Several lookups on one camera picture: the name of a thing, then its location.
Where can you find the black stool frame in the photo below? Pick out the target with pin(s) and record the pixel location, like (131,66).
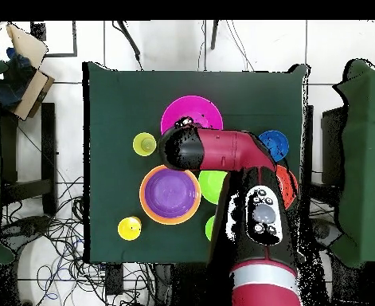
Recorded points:
(48,143)

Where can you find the pale yellow plastic cup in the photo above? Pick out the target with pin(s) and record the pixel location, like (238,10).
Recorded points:
(144,144)

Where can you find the small green plastic bowl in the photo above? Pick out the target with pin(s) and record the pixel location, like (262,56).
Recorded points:
(209,228)

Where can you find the dark blue cloth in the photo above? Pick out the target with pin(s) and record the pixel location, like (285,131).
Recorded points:
(13,83)

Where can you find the dark green tablecloth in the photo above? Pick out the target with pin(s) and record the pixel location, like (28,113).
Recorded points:
(126,95)

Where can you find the black power adapter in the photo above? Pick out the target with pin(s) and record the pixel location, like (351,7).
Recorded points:
(114,280)

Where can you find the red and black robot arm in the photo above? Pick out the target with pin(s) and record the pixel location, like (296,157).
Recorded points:
(225,149)

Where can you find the large green plastic bowl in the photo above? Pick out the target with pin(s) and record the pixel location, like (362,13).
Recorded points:
(209,186)

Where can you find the black tripod leg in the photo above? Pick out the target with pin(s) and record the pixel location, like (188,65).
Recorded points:
(214,35)
(129,40)

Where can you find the black chair base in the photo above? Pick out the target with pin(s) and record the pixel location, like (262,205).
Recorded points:
(324,231)
(28,228)

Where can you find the black metal frame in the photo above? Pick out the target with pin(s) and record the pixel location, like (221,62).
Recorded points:
(39,32)

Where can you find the cardboard box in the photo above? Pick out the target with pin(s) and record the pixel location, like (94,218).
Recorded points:
(28,44)

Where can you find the purple plastic bowl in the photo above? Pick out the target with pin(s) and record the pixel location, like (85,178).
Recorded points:
(170,193)

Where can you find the orange-yellow plastic cup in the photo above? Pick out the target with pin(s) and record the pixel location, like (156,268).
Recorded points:
(128,229)

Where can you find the pink plastic bowl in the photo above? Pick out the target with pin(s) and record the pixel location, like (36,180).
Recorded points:
(190,108)

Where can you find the red plastic bowl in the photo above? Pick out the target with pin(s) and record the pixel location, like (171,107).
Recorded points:
(289,188)

